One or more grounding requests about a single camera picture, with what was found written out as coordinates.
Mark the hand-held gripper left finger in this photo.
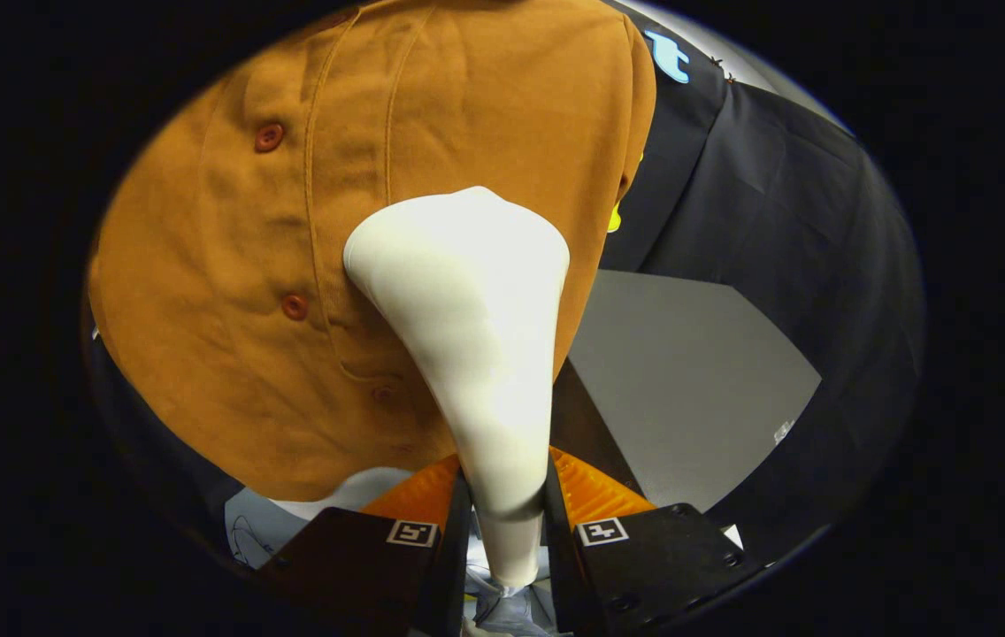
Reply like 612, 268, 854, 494
259, 453, 473, 637

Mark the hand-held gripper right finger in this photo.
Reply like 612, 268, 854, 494
543, 447, 747, 636

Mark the white garment steamer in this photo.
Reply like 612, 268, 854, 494
343, 186, 572, 589

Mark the orange button-up shirt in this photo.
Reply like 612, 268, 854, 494
87, 0, 658, 503

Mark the white mannequin torso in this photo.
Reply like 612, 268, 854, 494
268, 467, 415, 521

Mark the grey side table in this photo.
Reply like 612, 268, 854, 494
566, 270, 822, 514

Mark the black backdrop cloth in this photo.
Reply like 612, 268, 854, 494
82, 0, 926, 576

